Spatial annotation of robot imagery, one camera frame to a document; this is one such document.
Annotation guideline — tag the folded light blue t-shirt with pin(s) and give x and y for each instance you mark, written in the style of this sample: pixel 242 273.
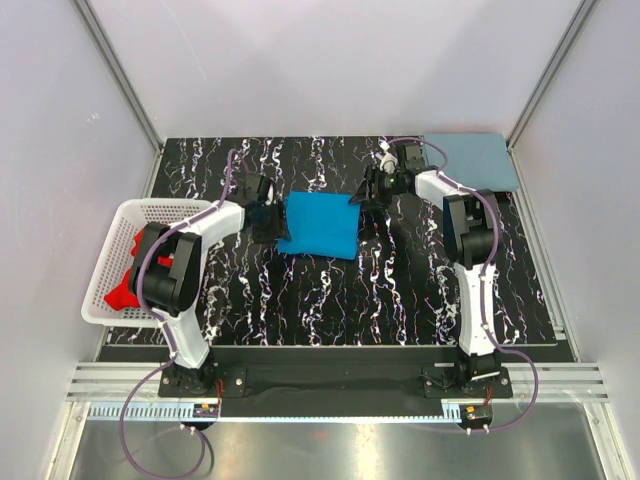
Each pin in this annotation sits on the folded light blue t-shirt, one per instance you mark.
pixel 477 160

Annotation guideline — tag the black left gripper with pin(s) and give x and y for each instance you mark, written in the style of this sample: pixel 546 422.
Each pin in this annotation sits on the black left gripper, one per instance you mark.
pixel 279 228

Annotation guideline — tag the aluminium frame post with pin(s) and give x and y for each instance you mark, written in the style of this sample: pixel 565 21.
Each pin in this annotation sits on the aluminium frame post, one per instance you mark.
pixel 573 30
pixel 107 52

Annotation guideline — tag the aluminium front rail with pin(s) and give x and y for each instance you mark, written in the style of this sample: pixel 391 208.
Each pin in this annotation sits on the aluminium front rail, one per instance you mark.
pixel 546 383

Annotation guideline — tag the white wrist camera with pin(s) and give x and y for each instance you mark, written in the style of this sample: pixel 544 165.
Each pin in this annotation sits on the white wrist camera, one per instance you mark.
pixel 388 162
pixel 270 196

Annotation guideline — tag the white plastic laundry basket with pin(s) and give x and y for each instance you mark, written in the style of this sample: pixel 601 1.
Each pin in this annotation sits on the white plastic laundry basket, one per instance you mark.
pixel 115 257

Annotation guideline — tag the bright blue t-shirt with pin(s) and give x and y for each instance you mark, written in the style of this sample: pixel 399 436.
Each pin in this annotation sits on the bright blue t-shirt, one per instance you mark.
pixel 321 224

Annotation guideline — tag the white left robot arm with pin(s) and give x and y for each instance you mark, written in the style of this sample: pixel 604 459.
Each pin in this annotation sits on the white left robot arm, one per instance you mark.
pixel 170 294

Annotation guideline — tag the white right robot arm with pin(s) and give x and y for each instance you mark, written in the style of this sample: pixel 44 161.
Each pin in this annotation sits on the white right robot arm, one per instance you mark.
pixel 471 239

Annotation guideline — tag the red t-shirt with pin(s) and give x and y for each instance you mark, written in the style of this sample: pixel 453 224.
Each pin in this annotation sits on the red t-shirt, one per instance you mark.
pixel 122 296

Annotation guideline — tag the white toothed cable duct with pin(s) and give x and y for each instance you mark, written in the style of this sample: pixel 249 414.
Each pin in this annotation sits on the white toothed cable duct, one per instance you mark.
pixel 154 411

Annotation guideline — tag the left aluminium frame post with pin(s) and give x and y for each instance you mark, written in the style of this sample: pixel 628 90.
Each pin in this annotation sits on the left aluminium frame post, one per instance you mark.
pixel 107 52

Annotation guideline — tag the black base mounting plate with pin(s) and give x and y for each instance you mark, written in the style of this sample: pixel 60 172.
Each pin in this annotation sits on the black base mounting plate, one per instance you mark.
pixel 335 381

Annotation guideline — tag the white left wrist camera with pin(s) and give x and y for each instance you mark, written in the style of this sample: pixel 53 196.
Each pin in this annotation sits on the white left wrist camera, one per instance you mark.
pixel 270 196

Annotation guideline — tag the right aluminium frame post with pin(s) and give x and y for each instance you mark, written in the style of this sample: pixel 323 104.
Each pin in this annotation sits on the right aluminium frame post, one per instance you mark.
pixel 573 30

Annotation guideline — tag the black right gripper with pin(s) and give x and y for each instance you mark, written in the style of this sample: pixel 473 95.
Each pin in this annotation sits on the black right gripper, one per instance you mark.
pixel 363 194

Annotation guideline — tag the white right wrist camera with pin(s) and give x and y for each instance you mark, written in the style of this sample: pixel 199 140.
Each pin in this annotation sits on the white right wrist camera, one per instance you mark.
pixel 388 162

